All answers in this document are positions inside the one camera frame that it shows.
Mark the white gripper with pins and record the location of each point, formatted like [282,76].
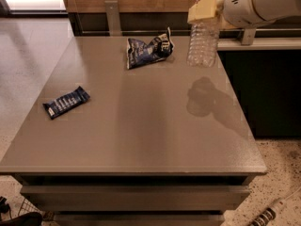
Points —
[239,8]

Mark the clear plastic water bottle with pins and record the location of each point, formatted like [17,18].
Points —
[204,38]

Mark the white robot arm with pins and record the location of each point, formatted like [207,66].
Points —
[278,9]

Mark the crumpled blue chip bag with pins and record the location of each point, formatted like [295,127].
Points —
[141,54]

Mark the grey drawer cabinet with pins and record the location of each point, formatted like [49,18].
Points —
[162,145]

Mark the dark blue snack bar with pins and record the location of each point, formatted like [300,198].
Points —
[66,102]

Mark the white power strip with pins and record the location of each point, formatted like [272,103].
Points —
[271,211]

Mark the black object bottom left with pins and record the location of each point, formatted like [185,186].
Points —
[27,219]

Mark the right metal bracket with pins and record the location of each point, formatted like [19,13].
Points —
[248,36]

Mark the metal bracket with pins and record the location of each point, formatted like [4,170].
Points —
[248,36]
[112,15]

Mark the left metal bracket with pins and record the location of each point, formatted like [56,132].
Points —
[112,15]

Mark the wire basket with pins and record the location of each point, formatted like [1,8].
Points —
[27,207]

